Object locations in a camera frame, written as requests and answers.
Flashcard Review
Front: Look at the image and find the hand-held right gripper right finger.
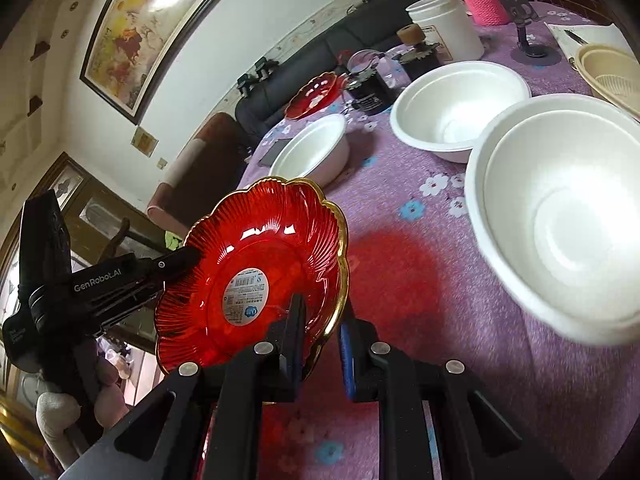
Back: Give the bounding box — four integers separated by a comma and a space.
337, 317, 571, 480

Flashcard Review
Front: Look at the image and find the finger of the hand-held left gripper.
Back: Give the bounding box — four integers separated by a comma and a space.
95, 290, 166, 337
149, 247, 203, 282

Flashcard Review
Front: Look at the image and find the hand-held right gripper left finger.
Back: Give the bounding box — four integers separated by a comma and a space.
65, 293, 307, 480

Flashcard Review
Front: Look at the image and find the red glass plate gold rim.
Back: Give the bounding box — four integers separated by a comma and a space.
154, 176, 350, 405
284, 72, 347, 121

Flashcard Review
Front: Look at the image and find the small white foam bowl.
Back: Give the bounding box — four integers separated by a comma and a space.
269, 113, 350, 188

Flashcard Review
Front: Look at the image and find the person's left hand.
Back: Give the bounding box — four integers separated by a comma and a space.
35, 340, 131, 468

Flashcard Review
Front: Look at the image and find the dark wooden chair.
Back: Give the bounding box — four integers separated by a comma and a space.
107, 215, 168, 258

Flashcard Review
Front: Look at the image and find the wooden glass-door cabinet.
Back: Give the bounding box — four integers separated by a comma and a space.
0, 152, 171, 411

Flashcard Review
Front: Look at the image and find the brown upholstered chair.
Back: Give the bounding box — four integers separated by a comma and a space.
147, 112, 241, 236

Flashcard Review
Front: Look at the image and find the purple floral tablecloth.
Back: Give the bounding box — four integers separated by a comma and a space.
235, 0, 640, 480

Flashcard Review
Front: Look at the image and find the smartphone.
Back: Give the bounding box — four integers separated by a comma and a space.
260, 139, 291, 167

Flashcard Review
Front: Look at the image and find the large white foam bowl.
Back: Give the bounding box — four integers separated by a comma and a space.
465, 92, 640, 347
482, 109, 640, 321

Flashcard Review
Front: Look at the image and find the black sofa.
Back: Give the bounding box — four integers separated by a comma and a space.
235, 0, 456, 136

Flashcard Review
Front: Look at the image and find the medium white foam bowl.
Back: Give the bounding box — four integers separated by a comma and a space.
390, 61, 532, 163

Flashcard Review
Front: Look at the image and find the clear glass lid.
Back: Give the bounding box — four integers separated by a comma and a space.
347, 49, 388, 76

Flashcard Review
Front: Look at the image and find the black canister with wooden knob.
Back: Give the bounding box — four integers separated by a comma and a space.
397, 24, 443, 81

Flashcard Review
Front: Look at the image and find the white plastic jar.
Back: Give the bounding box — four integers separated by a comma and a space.
406, 0, 485, 63

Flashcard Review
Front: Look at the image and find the dark phone stand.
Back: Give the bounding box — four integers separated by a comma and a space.
492, 0, 563, 66

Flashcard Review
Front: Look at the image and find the beige plastic container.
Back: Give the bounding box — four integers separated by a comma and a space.
575, 42, 640, 121

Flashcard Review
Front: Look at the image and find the white notebook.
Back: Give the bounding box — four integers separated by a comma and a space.
545, 20, 626, 68

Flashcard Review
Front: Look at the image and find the small framed wall picture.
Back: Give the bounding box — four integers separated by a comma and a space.
131, 126, 160, 158

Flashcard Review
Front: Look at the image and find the framed wall painting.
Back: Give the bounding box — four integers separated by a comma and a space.
80, 0, 266, 126

